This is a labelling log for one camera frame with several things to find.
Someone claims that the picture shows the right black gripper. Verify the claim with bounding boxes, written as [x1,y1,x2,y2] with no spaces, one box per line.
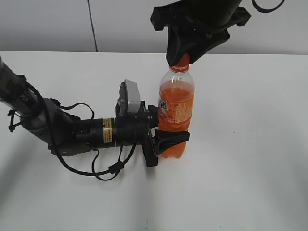
[150,0,251,66]

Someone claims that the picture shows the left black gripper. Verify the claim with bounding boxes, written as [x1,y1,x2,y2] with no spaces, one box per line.
[114,101,190,167]

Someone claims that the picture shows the orange bottle cap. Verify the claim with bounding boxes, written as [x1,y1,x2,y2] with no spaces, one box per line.
[171,53,190,73]

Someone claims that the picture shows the orange soda plastic bottle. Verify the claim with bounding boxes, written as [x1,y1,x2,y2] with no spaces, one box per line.
[157,66,196,160]

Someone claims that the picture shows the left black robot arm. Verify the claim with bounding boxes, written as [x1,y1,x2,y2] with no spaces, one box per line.
[0,63,190,167]

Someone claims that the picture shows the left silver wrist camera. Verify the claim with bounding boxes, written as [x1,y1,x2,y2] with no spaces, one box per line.
[118,79,141,116]

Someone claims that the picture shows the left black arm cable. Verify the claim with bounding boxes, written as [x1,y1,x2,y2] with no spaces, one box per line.
[24,79,135,181]

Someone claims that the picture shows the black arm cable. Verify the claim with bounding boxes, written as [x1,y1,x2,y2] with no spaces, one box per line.
[251,0,287,11]
[24,79,135,181]

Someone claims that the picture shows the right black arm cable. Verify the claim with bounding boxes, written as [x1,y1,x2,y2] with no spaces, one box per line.
[251,0,287,11]

